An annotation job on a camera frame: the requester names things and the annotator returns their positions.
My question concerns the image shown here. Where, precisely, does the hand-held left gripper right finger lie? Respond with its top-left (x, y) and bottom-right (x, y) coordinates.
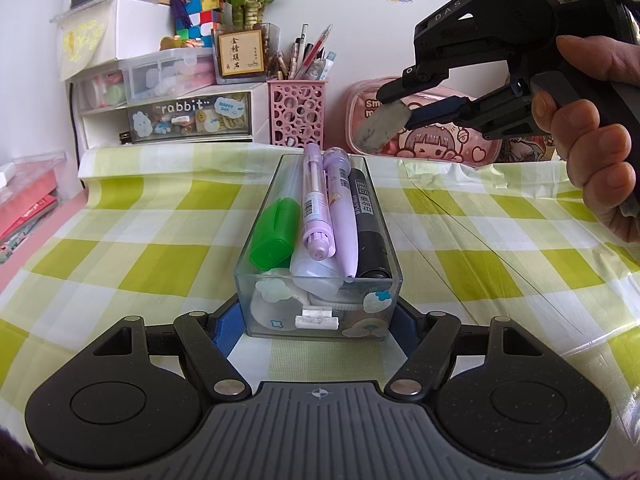
top-left (384, 300), bottom-right (542, 404)

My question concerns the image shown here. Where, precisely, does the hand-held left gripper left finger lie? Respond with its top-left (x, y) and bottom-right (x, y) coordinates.
top-left (92, 302), bottom-right (252, 404)

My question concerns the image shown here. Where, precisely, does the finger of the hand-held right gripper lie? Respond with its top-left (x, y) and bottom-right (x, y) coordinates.
top-left (377, 0), bottom-right (511, 106)
top-left (405, 82), bottom-right (533, 141)

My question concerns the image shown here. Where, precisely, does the white teal glue stick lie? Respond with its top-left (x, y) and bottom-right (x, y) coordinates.
top-left (249, 280), bottom-right (306, 333)

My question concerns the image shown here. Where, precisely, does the grey eraser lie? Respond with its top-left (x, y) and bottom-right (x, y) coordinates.
top-left (354, 101), bottom-right (411, 156)

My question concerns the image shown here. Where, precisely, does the clear plastic organizer box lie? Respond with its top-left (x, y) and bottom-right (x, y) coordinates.
top-left (234, 152), bottom-right (403, 342)

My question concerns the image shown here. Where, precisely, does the green highlighter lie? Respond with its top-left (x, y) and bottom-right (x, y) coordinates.
top-left (249, 197), bottom-right (302, 270)

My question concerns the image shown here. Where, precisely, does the black marker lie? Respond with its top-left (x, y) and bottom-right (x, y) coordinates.
top-left (347, 167), bottom-right (392, 281)

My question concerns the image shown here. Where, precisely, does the fat lilac pen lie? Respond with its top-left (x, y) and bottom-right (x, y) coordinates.
top-left (322, 147), bottom-right (360, 279)

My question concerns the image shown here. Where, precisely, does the slim purple pen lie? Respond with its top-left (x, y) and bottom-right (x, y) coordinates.
top-left (301, 142), bottom-right (337, 262)

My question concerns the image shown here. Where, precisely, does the person's right hand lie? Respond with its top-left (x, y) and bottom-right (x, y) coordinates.
top-left (531, 35), bottom-right (640, 243)

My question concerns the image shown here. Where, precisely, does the pink cartoon pencil case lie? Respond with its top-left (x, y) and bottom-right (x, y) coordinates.
top-left (344, 77), bottom-right (503, 168)

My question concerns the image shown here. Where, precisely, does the bunch of assorted pens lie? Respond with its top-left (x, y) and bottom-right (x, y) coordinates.
top-left (270, 22), bottom-right (335, 82)

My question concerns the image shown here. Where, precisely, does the green checked tablecloth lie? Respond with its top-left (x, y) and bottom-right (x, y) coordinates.
top-left (0, 140), bottom-right (640, 466)

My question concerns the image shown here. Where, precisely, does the pink perforated pen holder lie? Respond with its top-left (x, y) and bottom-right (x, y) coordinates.
top-left (266, 79), bottom-right (328, 148)

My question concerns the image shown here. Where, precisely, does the white drawer organizer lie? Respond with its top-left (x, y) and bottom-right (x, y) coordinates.
top-left (67, 80), bottom-right (271, 150)

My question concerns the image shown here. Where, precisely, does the lucky bamboo in glass vase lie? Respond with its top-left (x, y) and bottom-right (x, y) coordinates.
top-left (210, 0), bottom-right (303, 85)

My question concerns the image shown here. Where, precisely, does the clear drawer with stickers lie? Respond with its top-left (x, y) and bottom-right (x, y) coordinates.
top-left (126, 91), bottom-right (252, 142)

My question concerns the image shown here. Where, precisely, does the colourful puzzle cube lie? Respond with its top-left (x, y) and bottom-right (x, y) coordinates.
top-left (172, 0), bottom-right (223, 41)

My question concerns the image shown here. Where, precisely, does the small brown toy figure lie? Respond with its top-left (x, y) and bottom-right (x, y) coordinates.
top-left (159, 35), bottom-right (213, 52)

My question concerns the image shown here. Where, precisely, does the stack of books and papers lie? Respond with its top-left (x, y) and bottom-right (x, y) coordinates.
top-left (0, 195), bottom-right (61, 266)

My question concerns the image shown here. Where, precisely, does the clear lidded storage box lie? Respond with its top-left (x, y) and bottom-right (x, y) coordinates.
top-left (120, 50), bottom-right (217, 103)

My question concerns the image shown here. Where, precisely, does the clear plastic tray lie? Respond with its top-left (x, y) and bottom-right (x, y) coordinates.
top-left (0, 149), bottom-right (68, 196)

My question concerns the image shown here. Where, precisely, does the clear drawer with tape rolls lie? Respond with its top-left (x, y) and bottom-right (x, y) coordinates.
top-left (72, 71), bottom-right (130, 111)

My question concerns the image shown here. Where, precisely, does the white box with yellow sticker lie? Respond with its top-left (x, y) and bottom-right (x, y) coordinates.
top-left (50, 0), bottom-right (177, 83)

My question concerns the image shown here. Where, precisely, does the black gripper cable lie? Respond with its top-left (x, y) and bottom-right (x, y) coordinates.
top-left (605, 0), bottom-right (640, 43)

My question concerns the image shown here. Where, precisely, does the black wall cable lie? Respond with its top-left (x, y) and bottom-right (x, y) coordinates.
top-left (70, 0), bottom-right (88, 152)

